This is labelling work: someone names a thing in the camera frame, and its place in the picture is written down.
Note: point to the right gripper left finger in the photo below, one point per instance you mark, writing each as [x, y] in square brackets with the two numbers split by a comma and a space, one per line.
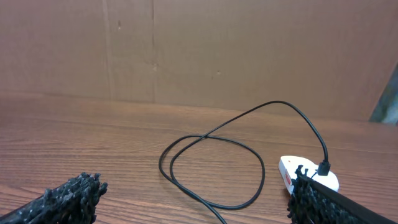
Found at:
[73, 202]

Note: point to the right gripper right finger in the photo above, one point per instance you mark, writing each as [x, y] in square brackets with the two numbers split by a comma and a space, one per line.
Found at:
[312, 202]

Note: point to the white charger plug adapter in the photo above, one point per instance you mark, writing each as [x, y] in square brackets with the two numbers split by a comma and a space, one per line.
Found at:
[310, 170]

